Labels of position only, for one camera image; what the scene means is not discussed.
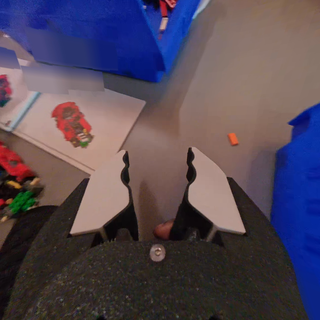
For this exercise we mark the lego instruction booklet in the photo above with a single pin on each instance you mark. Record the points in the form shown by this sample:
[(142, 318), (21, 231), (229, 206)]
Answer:
[(112, 112)]

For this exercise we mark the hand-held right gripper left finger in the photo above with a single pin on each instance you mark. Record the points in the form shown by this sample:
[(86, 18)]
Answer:
[(105, 200)]

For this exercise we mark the person's right hand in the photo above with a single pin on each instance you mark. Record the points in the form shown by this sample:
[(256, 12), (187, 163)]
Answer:
[(162, 230)]

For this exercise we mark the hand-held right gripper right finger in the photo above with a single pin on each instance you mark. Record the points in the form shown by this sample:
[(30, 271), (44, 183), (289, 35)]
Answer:
[(212, 200)]

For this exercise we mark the blue plastic storage bin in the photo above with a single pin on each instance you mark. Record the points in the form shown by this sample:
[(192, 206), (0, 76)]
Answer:
[(300, 200), (100, 15)]

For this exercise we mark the orange lego brick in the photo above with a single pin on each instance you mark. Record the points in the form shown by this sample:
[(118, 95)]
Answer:
[(233, 139)]

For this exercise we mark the red lego car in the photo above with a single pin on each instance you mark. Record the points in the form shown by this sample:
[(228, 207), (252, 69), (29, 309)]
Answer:
[(15, 162)]

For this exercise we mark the red and white lego piece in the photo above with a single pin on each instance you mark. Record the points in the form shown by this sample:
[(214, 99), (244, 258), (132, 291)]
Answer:
[(163, 23)]

